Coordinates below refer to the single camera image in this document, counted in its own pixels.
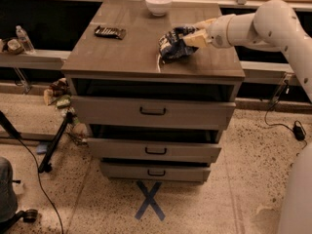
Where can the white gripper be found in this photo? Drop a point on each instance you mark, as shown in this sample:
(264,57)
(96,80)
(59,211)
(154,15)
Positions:
(216,33)

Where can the blue chip bag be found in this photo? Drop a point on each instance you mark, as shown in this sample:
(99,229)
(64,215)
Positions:
(172,46)

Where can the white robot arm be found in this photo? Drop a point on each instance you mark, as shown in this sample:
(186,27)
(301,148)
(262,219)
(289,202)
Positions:
(274,27)

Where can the white bowl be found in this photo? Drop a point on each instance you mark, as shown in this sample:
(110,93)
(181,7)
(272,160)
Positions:
(158,8)

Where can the dark snack bar packet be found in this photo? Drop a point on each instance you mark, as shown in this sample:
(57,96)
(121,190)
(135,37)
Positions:
(110,32)

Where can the grey drawer cabinet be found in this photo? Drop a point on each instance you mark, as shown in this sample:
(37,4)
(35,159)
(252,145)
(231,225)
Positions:
(131,68)

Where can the top drawer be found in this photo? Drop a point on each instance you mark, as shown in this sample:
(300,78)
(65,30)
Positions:
(153,113)

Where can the drawer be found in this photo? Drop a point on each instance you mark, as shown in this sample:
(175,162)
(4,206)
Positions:
(154,150)
(153,113)
(155,172)

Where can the bottom drawer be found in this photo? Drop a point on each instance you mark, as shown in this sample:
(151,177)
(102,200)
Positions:
(155,172)

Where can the black power adapter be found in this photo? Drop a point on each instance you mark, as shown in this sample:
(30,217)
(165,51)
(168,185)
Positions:
(298,131)

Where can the middle drawer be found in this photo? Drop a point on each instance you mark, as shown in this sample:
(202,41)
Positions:
(154,150)

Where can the pile of snack bags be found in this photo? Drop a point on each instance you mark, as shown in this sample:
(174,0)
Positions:
(59,95)

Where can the blue tape cross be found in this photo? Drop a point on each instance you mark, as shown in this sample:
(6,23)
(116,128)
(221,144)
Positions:
(149,200)

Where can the clear water bottle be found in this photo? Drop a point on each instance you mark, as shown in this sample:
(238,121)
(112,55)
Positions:
(25,40)

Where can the basket with items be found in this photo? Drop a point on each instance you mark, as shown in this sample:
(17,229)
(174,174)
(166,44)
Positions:
(10,46)

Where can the black tripod leg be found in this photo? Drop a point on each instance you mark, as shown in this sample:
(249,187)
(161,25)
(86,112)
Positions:
(45,166)

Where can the grey office chair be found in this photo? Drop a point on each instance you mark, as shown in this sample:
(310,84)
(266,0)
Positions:
(9,213)

